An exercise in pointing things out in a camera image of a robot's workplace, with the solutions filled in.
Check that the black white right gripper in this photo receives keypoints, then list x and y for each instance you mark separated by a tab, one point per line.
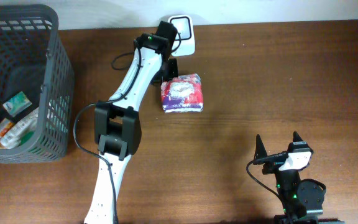
260	151

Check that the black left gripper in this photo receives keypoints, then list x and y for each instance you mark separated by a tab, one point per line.
173	68

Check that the small teal tissue pack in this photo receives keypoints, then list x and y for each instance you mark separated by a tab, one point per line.
17	104

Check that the white shampoo tube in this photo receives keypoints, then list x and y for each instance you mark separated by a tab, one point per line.
14	136

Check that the small orange white packet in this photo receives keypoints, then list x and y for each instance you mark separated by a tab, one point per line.
5	126

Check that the mint green wipes pack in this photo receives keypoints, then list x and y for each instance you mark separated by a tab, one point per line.
26	137

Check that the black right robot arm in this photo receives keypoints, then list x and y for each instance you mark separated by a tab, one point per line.
302	200

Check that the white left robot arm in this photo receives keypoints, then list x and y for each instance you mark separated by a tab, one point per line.
117	129

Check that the white barcode scanner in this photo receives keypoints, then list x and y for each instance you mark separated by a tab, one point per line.
184	43

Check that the grey plastic mesh basket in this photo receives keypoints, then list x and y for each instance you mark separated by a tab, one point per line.
33	60

